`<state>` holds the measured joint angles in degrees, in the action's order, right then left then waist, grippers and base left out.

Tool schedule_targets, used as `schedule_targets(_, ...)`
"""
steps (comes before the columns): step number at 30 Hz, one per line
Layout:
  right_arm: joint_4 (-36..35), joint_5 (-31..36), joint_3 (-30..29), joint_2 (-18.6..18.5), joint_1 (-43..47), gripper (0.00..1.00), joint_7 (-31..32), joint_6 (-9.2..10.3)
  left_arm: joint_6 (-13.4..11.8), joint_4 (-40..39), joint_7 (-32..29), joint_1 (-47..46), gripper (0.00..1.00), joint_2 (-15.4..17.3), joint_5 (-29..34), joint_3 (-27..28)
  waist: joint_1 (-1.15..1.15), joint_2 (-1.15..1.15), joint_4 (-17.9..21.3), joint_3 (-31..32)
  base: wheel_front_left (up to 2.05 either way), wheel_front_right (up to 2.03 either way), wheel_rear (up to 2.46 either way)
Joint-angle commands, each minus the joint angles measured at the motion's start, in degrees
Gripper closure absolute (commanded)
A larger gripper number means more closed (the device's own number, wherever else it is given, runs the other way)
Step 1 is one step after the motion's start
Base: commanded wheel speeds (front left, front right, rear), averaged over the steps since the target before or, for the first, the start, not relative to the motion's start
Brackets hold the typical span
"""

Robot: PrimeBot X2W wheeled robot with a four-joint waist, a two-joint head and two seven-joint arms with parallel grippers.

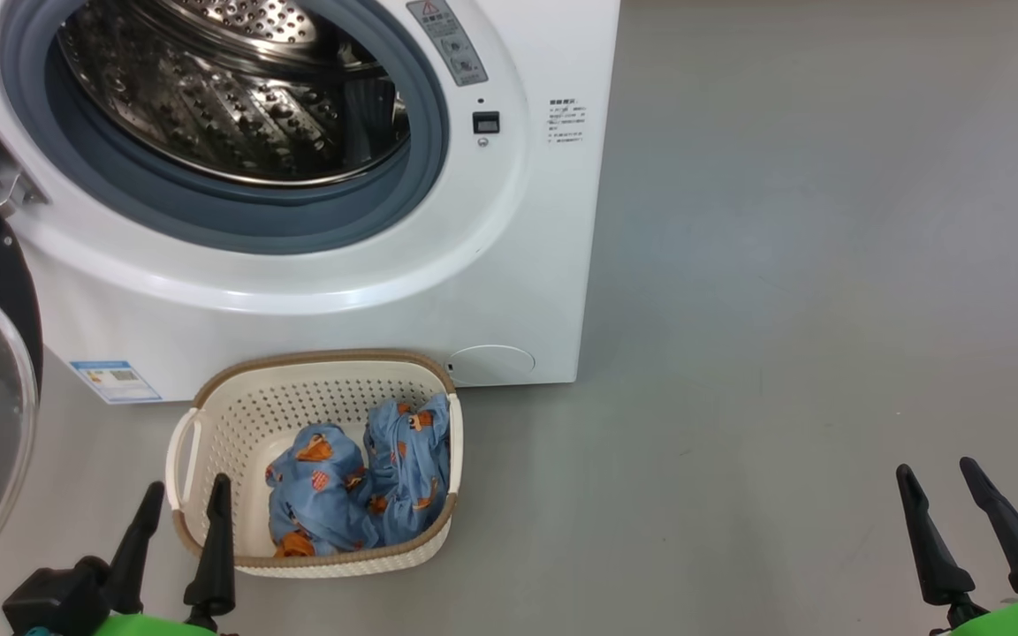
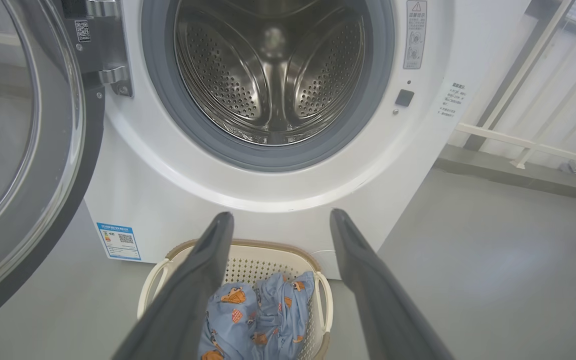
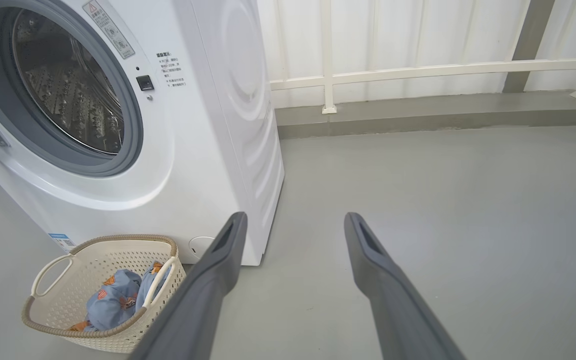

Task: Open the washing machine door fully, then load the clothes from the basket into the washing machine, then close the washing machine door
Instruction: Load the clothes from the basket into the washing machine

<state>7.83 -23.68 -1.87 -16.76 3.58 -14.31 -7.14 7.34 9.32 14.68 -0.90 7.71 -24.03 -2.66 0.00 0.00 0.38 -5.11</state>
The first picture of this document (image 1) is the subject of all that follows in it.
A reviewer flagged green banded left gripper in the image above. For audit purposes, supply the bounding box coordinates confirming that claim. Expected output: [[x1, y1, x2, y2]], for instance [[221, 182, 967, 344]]
[[3, 473, 236, 636]]

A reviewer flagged blue garment with orange print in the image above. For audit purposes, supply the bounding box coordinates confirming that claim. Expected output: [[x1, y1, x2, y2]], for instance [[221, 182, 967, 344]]
[[265, 424, 379, 558], [363, 393, 452, 548]]

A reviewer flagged white front-load washing machine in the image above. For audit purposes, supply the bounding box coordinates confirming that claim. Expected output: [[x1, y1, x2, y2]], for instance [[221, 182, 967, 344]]
[[0, 0, 621, 405]]

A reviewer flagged cream perforated laundry basket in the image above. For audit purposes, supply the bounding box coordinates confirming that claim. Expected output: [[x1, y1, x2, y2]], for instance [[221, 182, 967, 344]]
[[165, 349, 464, 579]]

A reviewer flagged blue energy label sticker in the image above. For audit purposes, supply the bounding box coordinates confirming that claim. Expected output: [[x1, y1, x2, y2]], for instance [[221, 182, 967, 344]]
[[70, 360, 163, 405]]

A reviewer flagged round white filter cover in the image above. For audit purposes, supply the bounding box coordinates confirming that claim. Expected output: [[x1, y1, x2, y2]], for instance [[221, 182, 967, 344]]
[[447, 344, 536, 387]]

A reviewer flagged grey warning sticker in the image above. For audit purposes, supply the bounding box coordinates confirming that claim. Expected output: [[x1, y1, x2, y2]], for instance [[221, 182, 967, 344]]
[[406, 0, 489, 87]]

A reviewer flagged black text label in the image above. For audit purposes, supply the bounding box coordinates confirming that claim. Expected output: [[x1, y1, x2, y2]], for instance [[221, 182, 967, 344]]
[[548, 97, 588, 145]]

